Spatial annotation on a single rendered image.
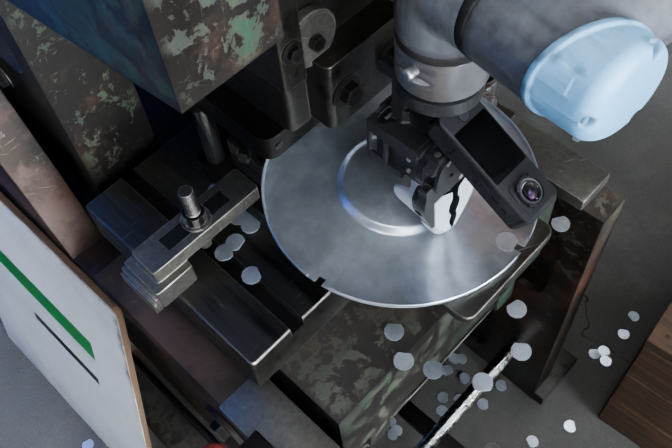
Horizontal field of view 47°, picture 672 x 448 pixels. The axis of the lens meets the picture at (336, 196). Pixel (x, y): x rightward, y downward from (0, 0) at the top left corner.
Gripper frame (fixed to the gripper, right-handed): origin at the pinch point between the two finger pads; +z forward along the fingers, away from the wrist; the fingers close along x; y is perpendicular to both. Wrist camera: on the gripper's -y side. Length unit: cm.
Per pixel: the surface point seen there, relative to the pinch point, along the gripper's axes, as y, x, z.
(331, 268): 5.8, 10.6, 1.2
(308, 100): 13.7, 4.2, -12.0
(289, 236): 11.5, 10.9, 1.0
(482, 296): -6.8, 3.0, 1.8
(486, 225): -2.3, -3.4, 1.3
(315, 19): 12.5, 3.4, -21.9
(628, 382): -19, -28, 60
